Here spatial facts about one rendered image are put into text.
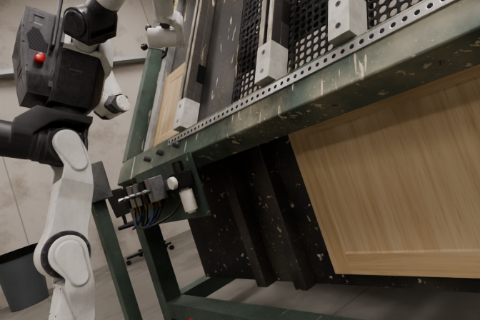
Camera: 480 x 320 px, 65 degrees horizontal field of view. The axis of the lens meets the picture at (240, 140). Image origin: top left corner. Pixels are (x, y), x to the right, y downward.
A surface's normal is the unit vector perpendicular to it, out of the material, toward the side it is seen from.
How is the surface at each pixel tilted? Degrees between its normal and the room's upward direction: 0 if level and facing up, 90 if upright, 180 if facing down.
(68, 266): 90
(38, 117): 90
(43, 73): 90
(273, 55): 90
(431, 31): 59
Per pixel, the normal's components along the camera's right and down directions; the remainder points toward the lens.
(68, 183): 0.51, 0.17
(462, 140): -0.73, 0.21
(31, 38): 0.60, -0.25
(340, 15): -0.79, -0.30
